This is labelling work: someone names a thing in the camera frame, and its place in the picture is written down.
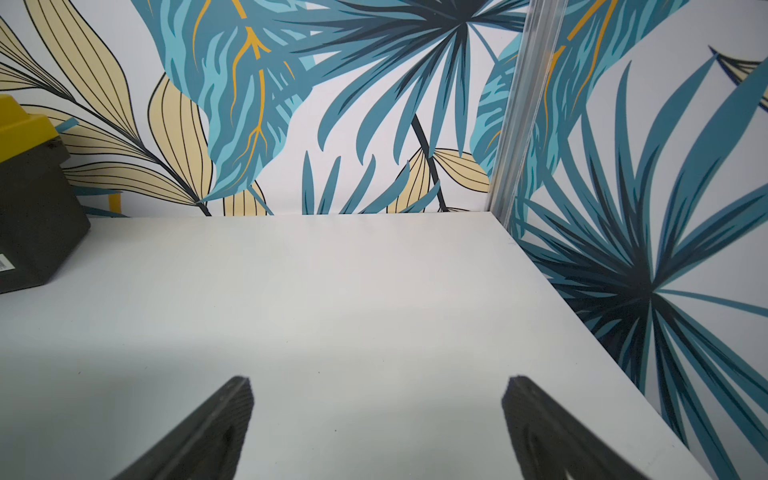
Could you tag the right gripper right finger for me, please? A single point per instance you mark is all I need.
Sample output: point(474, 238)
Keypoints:
point(550, 443)

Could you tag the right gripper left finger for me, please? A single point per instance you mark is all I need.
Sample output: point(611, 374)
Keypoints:
point(207, 444)

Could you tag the yellow black toolbox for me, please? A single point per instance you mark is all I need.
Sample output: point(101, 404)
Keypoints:
point(42, 221)

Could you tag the right aluminium frame post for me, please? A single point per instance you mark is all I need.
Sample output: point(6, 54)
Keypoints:
point(538, 41)

